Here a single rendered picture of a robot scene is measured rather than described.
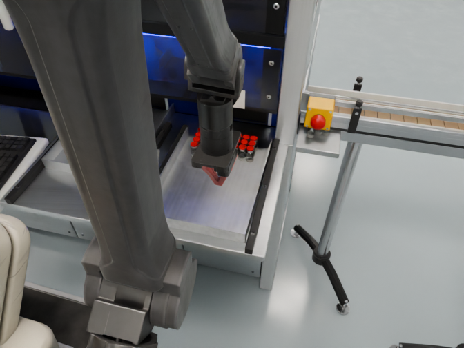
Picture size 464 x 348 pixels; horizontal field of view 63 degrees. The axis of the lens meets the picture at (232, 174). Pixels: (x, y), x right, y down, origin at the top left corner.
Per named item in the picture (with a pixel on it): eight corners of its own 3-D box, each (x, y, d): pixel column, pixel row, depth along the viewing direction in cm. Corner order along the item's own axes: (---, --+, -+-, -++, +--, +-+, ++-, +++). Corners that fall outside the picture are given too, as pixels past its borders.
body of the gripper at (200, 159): (241, 139, 71) (242, 106, 66) (226, 175, 64) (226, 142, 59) (208, 133, 73) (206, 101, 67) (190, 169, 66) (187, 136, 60)
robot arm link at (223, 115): (191, 98, 58) (228, 102, 57) (204, 75, 62) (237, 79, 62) (195, 133, 63) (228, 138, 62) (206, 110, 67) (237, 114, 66)
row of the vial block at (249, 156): (195, 148, 112) (193, 135, 109) (254, 158, 109) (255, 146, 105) (192, 152, 110) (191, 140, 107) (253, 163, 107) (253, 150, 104)
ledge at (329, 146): (300, 123, 123) (300, 119, 122) (340, 130, 121) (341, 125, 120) (295, 151, 114) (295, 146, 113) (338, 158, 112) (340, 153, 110)
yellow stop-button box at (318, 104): (306, 112, 111) (309, 92, 106) (331, 116, 110) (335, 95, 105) (303, 128, 106) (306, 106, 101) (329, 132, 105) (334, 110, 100)
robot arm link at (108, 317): (81, 347, 37) (133, 361, 36) (108, 244, 38) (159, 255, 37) (117, 323, 46) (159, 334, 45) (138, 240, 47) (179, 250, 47)
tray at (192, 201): (187, 136, 116) (186, 127, 114) (271, 150, 111) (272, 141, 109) (141, 221, 93) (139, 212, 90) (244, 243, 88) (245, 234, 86)
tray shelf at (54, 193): (91, 103, 131) (90, 99, 130) (291, 134, 120) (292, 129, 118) (0, 206, 99) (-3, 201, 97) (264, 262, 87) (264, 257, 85)
